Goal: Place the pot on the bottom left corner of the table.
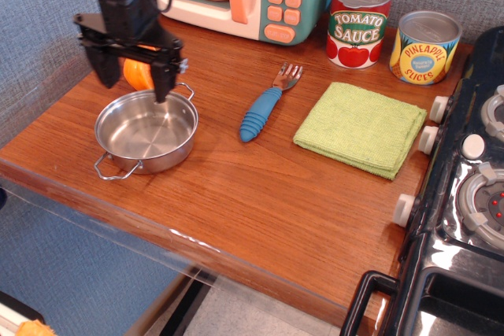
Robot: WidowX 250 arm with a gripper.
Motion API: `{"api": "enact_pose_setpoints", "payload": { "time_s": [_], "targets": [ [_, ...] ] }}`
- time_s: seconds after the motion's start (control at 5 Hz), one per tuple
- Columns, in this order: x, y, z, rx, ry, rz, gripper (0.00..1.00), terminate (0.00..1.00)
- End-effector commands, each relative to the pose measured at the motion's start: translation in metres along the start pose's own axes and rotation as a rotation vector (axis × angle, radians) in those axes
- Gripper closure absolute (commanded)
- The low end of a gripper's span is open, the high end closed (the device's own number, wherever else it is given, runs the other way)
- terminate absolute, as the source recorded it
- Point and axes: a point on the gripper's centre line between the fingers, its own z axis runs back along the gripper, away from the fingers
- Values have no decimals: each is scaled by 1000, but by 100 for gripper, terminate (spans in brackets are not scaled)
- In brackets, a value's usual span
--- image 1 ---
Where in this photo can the white stove knob lower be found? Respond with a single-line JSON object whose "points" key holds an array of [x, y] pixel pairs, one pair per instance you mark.
{"points": [[403, 209]]}

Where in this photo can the tomato sauce can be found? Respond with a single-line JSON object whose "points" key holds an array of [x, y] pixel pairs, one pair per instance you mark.
{"points": [[356, 30]]}

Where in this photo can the black toy stove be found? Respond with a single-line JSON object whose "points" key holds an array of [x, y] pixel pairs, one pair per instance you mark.
{"points": [[450, 279]]}

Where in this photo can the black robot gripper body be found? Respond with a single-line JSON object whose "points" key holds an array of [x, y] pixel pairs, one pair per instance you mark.
{"points": [[131, 29]]}

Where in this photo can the orange half toy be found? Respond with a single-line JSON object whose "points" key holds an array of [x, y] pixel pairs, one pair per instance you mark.
{"points": [[138, 74]]}

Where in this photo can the orange object bottom left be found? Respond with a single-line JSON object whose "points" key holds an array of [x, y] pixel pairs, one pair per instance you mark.
{"points": [[34, 328]]}

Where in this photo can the white stove knob upper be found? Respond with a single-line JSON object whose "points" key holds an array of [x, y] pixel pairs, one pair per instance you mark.
{"points": [[438, 108]]}

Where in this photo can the pineapple slices can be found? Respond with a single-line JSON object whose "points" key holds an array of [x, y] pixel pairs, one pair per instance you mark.
{"points": [[425, 45]]}

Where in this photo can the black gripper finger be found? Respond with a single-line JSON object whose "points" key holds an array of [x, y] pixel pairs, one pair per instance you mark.
{"points": [[164, 78], [105, 64]]}

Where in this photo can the blue handled fork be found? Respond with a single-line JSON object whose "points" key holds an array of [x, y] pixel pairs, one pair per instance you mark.
{"points": [[258, 114]]}

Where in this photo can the stainless steel pot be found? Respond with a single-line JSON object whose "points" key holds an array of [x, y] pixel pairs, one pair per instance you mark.
{"points": [[143, 137]]}

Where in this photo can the white stove knob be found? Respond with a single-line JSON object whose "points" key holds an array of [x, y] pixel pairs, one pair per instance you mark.
{"points": [[427, 139], [438, 108], [403, 209]]}

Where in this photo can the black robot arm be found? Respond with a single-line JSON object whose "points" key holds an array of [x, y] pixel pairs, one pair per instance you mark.
{"points": [[131, 29]]}

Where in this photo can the white stove knob middle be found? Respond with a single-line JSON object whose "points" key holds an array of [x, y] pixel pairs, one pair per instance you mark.
{"points": [[427, 139]]}

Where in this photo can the green folded cloth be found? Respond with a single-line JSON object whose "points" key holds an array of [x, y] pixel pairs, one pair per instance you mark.
{"points": [[361, 128]]}

